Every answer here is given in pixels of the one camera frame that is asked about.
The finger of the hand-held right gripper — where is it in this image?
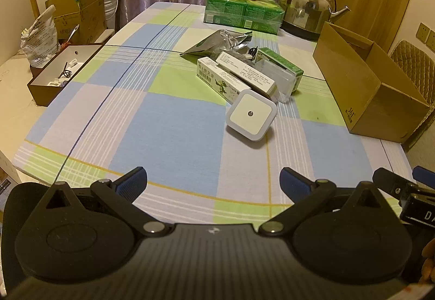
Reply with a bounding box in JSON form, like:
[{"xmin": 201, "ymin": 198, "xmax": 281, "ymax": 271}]
[
  {"xmin": 412, "ymin": 166, "xmax": 435, "ymax": 189},
  {"xmin": 373, "ymin": 167, "xmax": 419, "ymax": 200}
]

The white printed plastic bag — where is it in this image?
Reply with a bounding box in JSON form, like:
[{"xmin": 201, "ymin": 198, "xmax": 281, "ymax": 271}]
[{"xmin": 20, "ymin": 5, "xmax": 58, "ymax": 68}]

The cardboard box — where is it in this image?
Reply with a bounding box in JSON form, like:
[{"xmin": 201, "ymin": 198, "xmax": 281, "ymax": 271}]
[{"xmin": 313, "ymin": 21, "xmax": 431, "ymax": 144}]

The red handled tool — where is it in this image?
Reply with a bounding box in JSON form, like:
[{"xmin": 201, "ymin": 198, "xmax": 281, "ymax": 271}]
[{"xmin": 59, "ymin": 24, "xmax": 81, "ymax": 52}]

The white green ointment box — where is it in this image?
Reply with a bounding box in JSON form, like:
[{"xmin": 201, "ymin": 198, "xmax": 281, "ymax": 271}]
[{"xmin": 196, "ymin": 57, "xmax": 251, "ymax": 105}]

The white square night light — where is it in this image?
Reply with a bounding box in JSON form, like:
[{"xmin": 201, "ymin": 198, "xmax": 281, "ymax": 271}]
[{"xmin": 226, "ymin": 89, "xmax": 278, "ymax": 141}]

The dark brown open box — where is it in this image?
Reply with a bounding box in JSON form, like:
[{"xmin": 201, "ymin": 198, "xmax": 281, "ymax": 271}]
[{"xmin": 27, "ymin": 43, "xmax": 106, "ymax": 107}]

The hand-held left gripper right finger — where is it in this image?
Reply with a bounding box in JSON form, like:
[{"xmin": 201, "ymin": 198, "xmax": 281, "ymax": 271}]
[{"xmin": 260, "ymin": 167, "xmax": 383, "ymax": 237}]

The silver foil bag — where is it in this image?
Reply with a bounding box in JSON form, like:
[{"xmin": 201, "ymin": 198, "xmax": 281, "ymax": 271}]
[{"xmin": 179, "ymin": 29, "xmax": 254, "ymax": 58}]

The clear plastic container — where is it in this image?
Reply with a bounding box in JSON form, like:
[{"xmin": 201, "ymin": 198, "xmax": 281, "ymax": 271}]
[{"xmin": 253, "ymin": 60, "xmax": 296, "ymax": 104}]

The green tissue multipack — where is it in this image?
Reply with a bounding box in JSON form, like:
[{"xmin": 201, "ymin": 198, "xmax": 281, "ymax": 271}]
[{"xmin": 203, "ymin": 0, "xmax": 285, "ymax": 35}]

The printed carton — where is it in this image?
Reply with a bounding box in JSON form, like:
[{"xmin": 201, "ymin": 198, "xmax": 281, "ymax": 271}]
[{"xmin": 0, "ymin": 150, "xmax": 23, "ymax": 219}]

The stack of white buckets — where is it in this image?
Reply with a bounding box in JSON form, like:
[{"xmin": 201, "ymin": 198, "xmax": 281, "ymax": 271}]
[{"xmin": 102, "ymin": 0, "xmax": 122, "ymax": 30}]

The green paper box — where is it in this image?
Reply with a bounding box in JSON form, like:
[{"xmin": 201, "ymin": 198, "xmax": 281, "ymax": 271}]
[{"xmin": 255, "ymin": 47, "xmax": 305, "ymax": 94}]

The plaid tablecloth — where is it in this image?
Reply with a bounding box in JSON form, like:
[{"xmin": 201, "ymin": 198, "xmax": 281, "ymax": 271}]
[{"xmin": 10, "ymin": 2, "xmax": 413, "ymax": 219}]

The black audio cable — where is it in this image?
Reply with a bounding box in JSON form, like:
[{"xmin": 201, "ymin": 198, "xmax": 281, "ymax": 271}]
[{"xmin": 238, "ymin": 47, "xmax": 261, "ymax": 63}]

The cardboard carton with flaps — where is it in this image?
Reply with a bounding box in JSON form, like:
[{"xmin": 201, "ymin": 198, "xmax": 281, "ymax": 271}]
[{"xmin": 45, "ymin": 0, "xmax": 107, "ymax": 44}]

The white medicine box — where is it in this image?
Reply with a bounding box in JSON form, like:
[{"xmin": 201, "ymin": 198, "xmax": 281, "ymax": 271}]
[{"xmin": 216, "ymin": 51, "xmax": 276, "ymax": 98}]

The stainless steel kettle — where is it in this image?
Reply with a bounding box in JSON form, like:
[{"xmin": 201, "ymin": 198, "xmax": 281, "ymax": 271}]
[{"xmin": 274, "ymin": 0, "xmax": 350, "ymax": 41}]

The person's right hand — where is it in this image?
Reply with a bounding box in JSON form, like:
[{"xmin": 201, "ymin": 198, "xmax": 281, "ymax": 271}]
[{"xmin": 421, "ymin": 242, "xmax": 435, "ymax": 284}]

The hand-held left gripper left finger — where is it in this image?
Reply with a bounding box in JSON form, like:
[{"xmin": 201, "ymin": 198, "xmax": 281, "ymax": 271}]
[{"xmin": 44, "ymin": 167, "xmax": 170, "ymax": 237}]

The quilted chair back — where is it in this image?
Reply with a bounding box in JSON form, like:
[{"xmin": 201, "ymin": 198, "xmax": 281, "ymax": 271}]
[{"xmin": 389, "ymin": 40, "xmax": 435, "ymax": 151}]

